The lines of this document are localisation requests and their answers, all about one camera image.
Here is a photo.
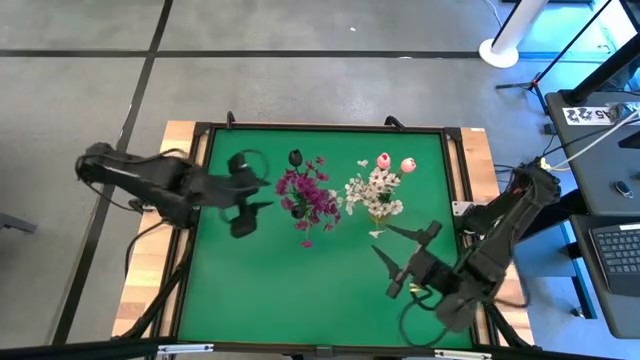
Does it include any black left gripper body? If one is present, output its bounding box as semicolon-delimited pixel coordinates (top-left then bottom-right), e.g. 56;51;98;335
218;151;260;240

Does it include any grey keyboard desk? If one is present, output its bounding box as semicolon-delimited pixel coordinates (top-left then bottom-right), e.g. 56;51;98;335
569;213;640;340

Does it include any white printed label card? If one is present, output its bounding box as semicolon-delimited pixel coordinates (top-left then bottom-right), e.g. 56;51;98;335
561;105;614;127

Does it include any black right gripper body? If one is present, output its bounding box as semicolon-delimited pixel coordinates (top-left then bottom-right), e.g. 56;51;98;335
384;219;460;300

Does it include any thick black stand post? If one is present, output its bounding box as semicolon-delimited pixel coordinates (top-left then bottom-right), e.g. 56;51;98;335
563;29;640;107

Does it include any thin black tripod stand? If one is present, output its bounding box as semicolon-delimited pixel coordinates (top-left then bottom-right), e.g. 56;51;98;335
494;0;617;135

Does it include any black aluminium table frame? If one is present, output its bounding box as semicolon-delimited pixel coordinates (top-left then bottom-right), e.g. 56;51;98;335
112;117;536;360

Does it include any black keyboard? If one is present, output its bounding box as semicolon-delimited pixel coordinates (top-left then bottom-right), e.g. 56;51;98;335
589;223;640;297

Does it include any grey side desk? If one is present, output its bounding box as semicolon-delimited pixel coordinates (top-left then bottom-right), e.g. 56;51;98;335
543;89;640;217

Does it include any white cable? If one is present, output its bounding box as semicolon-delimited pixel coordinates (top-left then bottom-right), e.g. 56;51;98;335
549;108;640;172

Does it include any silver aluminium profile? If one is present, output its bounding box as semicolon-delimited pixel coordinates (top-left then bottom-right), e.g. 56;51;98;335
156;343;215;356
433;349;494;360

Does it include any grey furniture foot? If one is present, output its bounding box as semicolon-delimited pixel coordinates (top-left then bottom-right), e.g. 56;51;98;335
0;212;39;234

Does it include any white floor-standing pole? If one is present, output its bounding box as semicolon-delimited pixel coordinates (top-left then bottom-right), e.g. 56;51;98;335
478;0;551;70

